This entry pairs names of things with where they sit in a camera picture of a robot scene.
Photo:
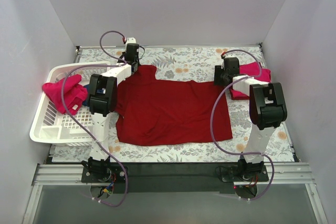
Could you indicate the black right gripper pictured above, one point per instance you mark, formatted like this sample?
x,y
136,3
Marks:
x,y
218,76

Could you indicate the crumpled pink t shirt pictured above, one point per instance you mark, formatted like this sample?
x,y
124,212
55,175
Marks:
x,y
74,94

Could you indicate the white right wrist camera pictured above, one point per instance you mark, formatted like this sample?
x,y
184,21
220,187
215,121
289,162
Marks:
x,y
225,54

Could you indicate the dark red t shirt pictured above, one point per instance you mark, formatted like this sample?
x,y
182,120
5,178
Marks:
x,y
163,112
236,95

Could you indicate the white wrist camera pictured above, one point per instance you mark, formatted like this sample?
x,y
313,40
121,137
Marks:
x,y
129,40
225,54

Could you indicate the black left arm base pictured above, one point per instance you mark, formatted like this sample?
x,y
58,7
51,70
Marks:
x,y
103,178

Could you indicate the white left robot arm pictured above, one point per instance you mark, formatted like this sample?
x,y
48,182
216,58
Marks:
x,y
102,101

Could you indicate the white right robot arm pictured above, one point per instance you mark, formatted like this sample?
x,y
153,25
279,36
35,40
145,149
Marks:
x,y
267,110

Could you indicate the folded pink t shirt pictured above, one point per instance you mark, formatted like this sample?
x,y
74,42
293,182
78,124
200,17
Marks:
x,y
252,69

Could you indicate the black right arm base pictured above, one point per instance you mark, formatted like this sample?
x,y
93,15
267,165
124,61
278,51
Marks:
x,y
245,177

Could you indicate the white plastic laundry basket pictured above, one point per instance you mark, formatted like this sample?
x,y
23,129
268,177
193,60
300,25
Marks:
x,y
50,126

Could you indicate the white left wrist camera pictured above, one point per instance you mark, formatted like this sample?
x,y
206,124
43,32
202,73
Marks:
x,y
129,40

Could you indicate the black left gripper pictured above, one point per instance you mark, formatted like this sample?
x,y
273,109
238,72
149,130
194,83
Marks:
x,y
134,67

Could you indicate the folded dark red t shirt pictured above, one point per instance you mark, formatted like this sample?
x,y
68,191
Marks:
x,y
236,95

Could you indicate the blue t shirt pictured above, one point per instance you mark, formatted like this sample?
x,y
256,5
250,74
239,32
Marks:
x,y
85,101

